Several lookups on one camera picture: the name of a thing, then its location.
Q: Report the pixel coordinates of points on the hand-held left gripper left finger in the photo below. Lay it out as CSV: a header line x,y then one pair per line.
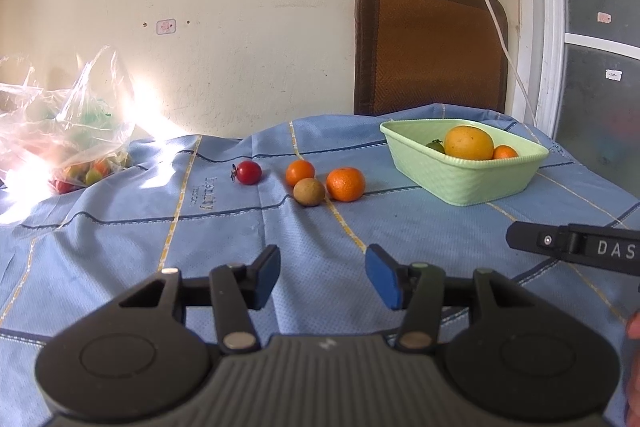
x,y
267,277

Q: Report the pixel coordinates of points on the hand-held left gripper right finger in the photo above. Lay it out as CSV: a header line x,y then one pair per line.
x,y
380,274

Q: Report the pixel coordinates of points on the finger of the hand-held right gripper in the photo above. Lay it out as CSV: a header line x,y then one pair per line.
x,y
530,237

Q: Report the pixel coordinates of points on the light green plastic basket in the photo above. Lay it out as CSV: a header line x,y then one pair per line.
x,y
465,182

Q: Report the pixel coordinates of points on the orange tangerine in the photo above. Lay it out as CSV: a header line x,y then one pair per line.
x,y
300,173
505,153
346,184

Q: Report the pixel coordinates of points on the small brown kiwi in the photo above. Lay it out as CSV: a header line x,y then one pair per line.
x,y
309,192

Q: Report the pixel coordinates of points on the red cherry tomato with stem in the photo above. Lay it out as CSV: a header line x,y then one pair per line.
x,y
248,172

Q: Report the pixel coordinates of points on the large yellow citrus fruit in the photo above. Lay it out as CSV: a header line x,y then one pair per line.
x,y
468,143

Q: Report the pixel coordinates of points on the dark green-brown tomato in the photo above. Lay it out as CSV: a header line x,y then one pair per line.
x,y
436,146

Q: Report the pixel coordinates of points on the person's right hand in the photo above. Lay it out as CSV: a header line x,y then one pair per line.
x,y
636,357

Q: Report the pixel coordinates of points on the blue checked tablecloth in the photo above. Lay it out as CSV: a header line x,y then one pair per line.
x,y
125,257

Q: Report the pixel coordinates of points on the white glass sticker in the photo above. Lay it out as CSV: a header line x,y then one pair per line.
x,y
613,75

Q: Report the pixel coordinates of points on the white framed glass door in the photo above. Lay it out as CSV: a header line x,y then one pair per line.
x,y
595,57

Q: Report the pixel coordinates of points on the orange bagged tomato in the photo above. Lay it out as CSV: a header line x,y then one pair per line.
x,y
102,166

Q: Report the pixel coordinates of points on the green bagged tomato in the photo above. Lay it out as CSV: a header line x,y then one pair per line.
x,y
92,177

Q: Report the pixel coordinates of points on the brown woven chair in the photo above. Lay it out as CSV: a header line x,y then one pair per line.
x,y
430,52

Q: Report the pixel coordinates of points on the red bagged tomato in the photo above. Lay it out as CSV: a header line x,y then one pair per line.
x,y
62,185

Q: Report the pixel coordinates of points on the pink glass sticker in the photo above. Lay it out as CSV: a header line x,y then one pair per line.
x,y
605,18

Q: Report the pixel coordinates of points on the clear plastic bag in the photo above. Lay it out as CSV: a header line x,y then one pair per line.
x,y
30,117

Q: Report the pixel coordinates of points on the white and pink wall sticker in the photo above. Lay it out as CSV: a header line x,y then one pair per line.
x,y
165,27

